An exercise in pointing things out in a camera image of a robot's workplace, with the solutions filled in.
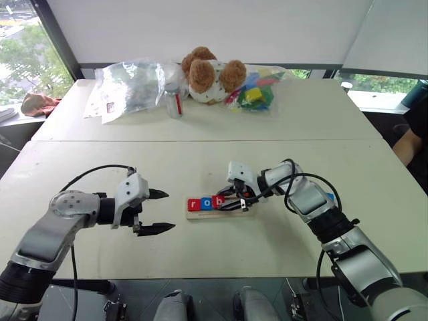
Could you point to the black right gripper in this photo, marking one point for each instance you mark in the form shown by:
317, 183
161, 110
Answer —
239, 189

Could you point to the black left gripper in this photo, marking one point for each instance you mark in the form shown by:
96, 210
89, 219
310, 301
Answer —
130, 216

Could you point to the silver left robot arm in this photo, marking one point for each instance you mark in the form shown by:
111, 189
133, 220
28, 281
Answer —
67, 207

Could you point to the person's bare forearm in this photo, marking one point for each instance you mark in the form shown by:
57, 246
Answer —
406, 145

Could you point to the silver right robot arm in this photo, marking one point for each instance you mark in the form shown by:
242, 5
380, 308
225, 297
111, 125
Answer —
311, 200

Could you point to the red letter b block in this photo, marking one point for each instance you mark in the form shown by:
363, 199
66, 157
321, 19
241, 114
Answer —
219, 201

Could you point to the wooden letter tray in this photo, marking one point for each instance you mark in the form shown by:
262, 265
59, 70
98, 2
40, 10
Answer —
227, 215

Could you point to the blue letter o block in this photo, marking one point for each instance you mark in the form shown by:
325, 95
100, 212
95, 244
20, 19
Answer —
206, 203

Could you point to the red letter r block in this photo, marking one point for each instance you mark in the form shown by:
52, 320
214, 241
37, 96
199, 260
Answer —
193, 204

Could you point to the grey rounded robot leg shape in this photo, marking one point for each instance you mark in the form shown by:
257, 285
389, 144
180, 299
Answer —
257, 304
174, 306

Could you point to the bag of colourful blocks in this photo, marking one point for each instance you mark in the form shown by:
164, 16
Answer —
257, 95

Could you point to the small clear bottle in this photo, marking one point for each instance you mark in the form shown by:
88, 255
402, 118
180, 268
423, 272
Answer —
174, 103

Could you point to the black equipment box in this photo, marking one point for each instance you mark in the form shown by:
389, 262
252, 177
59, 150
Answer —
307, 301
83, 302

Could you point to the white printed packaging sheet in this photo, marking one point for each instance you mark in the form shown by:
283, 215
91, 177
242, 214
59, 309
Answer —
95, 108

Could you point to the brown and white teddy bear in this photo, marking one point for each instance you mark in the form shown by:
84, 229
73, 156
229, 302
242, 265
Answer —
204, 77

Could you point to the clear crumpled plastic bag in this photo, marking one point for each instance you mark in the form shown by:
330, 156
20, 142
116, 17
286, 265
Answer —
133, 87

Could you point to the red-brown cloth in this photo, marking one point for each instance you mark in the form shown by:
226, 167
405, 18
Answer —
36, 103

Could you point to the white paper cup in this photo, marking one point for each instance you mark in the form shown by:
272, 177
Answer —
346, 87

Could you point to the stack of white papers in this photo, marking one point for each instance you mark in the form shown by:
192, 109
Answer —
6, 115

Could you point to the person in black shirt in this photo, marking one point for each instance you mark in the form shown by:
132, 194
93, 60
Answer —
418, 123

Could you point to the teal drink bottle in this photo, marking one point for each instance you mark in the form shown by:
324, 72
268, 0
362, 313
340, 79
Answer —
416, 92

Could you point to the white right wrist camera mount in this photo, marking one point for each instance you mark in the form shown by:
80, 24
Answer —
239, 172

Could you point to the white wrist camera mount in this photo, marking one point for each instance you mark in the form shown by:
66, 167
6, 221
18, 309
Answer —
132, 192
239, 172

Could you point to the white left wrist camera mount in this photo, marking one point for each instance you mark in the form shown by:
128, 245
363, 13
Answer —
132, 192

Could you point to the black window frame post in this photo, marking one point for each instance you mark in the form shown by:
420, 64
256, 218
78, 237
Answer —
57, 36

